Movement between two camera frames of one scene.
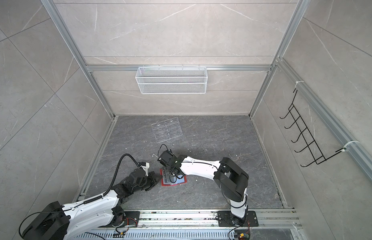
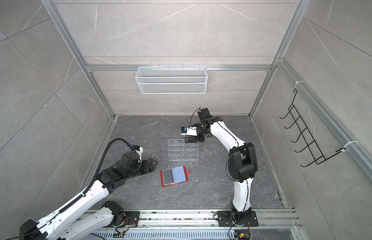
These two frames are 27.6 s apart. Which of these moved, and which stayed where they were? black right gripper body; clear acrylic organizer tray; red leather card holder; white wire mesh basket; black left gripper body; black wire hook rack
Moved: clear acrylic organizer tray; black left gripper body; black right gripper body
Stayed: red leather card holder; white wire mesh basket; black wire hook rack
